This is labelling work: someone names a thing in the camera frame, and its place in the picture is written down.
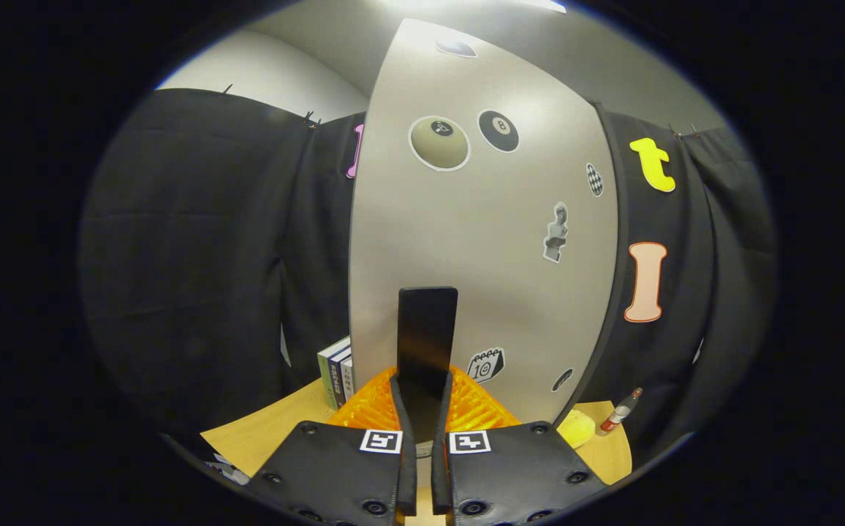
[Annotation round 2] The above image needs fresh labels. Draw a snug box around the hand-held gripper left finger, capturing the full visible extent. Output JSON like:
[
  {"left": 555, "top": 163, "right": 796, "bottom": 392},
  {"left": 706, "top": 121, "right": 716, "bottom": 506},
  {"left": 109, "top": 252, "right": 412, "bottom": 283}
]
[{"left": 246, "top": 365, "right": 418, "bottom": 526}]

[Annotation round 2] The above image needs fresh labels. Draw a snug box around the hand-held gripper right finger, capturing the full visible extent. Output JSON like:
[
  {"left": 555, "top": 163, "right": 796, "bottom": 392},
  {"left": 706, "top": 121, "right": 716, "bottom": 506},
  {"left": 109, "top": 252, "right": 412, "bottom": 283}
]
[{"left": 431, "top": 365, "right": 610, "bottom": 526}]

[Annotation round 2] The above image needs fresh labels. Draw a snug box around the beige shoe cabinet door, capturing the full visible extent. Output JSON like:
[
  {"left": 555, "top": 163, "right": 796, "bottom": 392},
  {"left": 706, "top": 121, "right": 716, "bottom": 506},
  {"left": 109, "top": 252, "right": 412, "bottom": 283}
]
[{"left": 348, "top": 18, "right": 621, "bottom": 446}]

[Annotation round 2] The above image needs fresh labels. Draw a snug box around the dark blue book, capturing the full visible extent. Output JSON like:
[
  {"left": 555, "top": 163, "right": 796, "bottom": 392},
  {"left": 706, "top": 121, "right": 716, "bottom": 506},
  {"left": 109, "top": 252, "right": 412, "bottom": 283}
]
[{"left": 329, "top": 349, "right": 354, "bottom": 406}]

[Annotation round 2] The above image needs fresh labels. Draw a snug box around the green and white book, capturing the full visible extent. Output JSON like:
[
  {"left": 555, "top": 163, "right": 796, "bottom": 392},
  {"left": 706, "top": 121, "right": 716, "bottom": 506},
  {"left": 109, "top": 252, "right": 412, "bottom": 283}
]
[{"left": 318, "top": 338, "right": 350, "bottom": 410}]

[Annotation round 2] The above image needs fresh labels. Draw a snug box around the white printed paper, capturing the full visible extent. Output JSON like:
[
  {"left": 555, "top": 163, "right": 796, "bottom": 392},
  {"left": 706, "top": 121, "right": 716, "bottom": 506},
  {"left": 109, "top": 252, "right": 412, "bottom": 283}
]
[{"left": 207, "top": 453, "right": 251, "bottom": 485}]

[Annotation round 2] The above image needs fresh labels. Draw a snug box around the small red capped bottle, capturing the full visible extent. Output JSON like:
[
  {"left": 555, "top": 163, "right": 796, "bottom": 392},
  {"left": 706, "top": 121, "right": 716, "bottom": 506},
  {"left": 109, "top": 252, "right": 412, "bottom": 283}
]
[{"left": 596, "top": 387, "right": 644, "bottom": 437}]

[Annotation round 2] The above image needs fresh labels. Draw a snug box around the large ceiling light panel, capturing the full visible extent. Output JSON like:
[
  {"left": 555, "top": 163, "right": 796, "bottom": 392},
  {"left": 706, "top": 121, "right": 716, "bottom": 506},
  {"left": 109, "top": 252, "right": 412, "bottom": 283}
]
[{"left": 382, "top": 0, "right": 568, "bottom": 15}]

